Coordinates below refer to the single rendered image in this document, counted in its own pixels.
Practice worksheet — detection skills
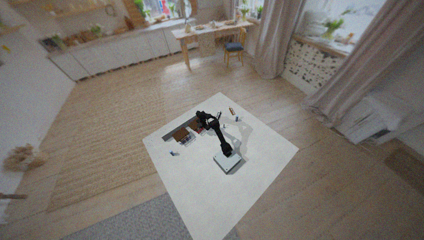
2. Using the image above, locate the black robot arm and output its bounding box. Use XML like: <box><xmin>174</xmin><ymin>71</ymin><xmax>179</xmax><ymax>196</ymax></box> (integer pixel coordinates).
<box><xmin>196</xmin><ymin>111</ymin><xmax>233</xmax><ymax>158</ymax></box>

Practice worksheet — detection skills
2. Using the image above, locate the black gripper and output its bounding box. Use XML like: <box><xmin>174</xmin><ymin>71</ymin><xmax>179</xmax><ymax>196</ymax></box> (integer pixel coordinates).
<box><xmin>196</xmin><ymin>118</ymin><xmax>211</xmax><ymax>131</ymax></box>

